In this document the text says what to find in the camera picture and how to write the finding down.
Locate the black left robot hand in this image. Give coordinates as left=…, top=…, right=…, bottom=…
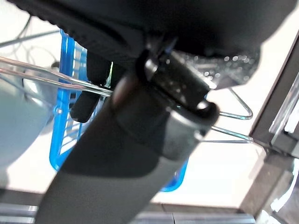
left=7, top=0, right=295, bottom=224

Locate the blue plastic shopping basket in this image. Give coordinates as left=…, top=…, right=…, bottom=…
left=0, top=28, right=255, bottom=192

